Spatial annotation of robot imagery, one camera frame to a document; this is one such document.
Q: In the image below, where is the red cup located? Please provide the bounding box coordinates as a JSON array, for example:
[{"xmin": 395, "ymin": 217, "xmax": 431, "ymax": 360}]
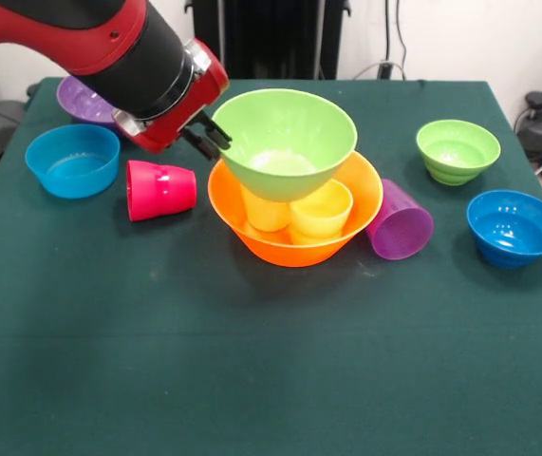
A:
[{"xmin": 125, "ymin": 160, "xmax": 198, "ymax": 223}]

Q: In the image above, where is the large green bowl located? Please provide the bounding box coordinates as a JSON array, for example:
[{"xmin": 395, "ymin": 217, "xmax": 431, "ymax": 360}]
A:
[{"xmin": 211, "ymin": 88, "xmax": 359, "ymax": 203}]

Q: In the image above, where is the large orange bowl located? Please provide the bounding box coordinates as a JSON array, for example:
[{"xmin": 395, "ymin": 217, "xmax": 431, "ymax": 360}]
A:
[{"xmin": 207, "ymin": 150, "xmax": 384, "ymax": 269}]

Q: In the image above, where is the dark green table cloth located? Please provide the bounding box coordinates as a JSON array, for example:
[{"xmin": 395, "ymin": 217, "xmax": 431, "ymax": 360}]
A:
[{"xmin": 0, "ymin": 76, "xmax": 542, "ymax": 456}]

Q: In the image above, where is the black hanging cable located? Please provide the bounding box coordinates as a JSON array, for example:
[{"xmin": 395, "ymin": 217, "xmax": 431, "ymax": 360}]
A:
[{"xmin": 376, "ymin": 0, "xmax": 412, "ymax": 81}]

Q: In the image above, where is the yellow cup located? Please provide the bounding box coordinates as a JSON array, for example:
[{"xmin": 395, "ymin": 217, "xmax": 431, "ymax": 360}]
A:
[{"xmin": 288, "ymin": 179, "xmax": 355, "ymax": 246}]

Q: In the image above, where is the dark blue bowl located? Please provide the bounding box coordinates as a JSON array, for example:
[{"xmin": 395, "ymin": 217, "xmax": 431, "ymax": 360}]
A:
[{"xmin": 465, "ymin": 189, "xmax": 542, "ymax": 271}]

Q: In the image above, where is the translucent yellow-green cup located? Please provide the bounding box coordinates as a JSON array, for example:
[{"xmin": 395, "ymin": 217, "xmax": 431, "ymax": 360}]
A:
[{"xmin": 240, "ymin": 182, "xmax": 291, "ymax": 233}]

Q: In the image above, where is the purple cup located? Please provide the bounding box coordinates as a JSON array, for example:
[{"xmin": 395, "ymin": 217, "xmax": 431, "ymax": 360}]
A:
[{"xmin": 364, "ymin": 178, "xmax": 436, "ymax": 261}]

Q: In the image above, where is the light blue bowl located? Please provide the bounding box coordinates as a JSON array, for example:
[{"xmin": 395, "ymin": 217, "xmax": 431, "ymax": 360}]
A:
[{"xmin": 24, "ymin": 123, "xmax": 121, "ymax": 200}]

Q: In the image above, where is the large purple bowl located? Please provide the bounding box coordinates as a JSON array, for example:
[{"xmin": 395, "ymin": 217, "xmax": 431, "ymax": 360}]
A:
[{"xmin": 56, "ymin": 74, "xmax": 122, "ymax": 130}]

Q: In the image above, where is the small green bowl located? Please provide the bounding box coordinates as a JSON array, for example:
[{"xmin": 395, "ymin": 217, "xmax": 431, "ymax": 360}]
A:
[{"xmin": 415, "ymin": 119, "xmax": 502, "ymax": 188}]

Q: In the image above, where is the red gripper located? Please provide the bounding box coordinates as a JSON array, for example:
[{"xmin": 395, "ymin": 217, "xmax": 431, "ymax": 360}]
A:
[{"xmin": 129, "ymin": 37, "xmax": 234, "ymax": 162}]

